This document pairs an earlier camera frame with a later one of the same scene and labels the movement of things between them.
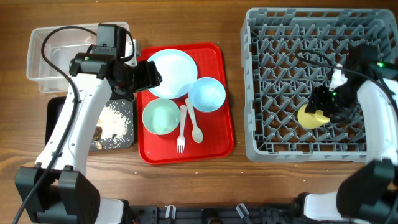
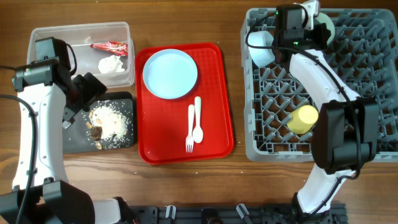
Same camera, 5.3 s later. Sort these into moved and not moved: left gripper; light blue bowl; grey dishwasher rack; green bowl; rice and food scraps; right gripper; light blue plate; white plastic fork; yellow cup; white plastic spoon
Moved: right gripper; white plastic spoon; left gripper; light blue bowl; green bowl; yellow cup; white plastic fork
Not moved: rice and food scraps; grey dishwasher rack; light blue plate
